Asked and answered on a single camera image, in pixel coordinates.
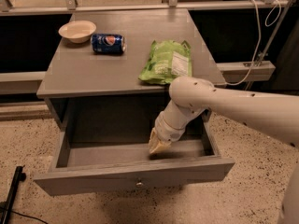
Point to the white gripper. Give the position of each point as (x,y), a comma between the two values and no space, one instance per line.
(167,131)

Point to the grey top drawer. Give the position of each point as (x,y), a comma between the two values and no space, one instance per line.
(79,166)

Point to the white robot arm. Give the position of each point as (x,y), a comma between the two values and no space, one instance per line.
(275,115)

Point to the grey wooden drawer cabinet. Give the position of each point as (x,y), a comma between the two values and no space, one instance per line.
(75,70)

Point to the green chip bag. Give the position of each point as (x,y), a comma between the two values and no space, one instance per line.
(167,60)

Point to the blue pepsi soda can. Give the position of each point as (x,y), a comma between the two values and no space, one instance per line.
(108,43)

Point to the white ceramic bowl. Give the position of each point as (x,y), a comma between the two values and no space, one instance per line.
(77,31)

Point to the black stand leg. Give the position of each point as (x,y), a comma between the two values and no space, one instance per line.
(6,206)

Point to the metal railing frame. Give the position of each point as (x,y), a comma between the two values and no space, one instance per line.
(140,3)

